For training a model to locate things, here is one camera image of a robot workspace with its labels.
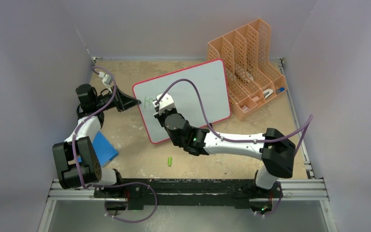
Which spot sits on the aluminium frame rail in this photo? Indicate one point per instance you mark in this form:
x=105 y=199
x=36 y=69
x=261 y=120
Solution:
x=293 y=190

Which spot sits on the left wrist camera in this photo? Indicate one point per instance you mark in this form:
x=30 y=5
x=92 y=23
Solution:
x=106 y=80

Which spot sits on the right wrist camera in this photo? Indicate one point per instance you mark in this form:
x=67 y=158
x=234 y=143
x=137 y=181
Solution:
x=163 y=102

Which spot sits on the pink framed whiteboard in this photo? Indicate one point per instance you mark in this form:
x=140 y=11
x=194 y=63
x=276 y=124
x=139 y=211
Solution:
x=201 y=91

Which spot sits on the orange file organizer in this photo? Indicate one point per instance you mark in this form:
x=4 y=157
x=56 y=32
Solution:
x=245 y=54

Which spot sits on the blue book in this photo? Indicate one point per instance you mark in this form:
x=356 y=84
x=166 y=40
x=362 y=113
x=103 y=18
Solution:
x=94 y=144

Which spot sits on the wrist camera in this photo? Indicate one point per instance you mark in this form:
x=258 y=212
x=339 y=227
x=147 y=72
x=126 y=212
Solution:
x=163 y=102
x=106 y=80

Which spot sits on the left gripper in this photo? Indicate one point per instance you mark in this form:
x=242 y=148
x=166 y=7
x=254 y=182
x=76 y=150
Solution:
x=123 y=102

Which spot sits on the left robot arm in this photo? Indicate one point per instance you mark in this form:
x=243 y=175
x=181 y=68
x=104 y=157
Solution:
x=76 y=161

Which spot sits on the blue small item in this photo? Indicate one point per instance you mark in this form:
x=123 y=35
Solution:
x=278 y=91

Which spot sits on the black base bar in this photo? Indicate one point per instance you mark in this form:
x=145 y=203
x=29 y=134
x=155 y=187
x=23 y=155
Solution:
x=238 y=193

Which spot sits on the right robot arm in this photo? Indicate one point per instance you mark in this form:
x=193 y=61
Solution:
x=275 y=151

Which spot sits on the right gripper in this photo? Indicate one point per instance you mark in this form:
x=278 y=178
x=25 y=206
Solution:
x=160 y=117

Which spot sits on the white stapler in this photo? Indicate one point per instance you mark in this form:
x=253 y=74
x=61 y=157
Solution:
x=267 y=93

